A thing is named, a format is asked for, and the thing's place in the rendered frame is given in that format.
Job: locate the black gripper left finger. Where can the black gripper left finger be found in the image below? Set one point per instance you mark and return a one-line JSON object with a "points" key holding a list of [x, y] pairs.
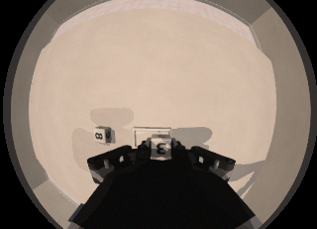
{"points": [[107, 162]]}

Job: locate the small beige cube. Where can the small beige cube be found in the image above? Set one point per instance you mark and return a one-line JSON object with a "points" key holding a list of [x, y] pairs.
{"points": [[161, 145], [102, 134]]}

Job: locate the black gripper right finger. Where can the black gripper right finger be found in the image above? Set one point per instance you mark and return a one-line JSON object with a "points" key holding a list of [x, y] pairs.
{"points": [[218, 164]]}

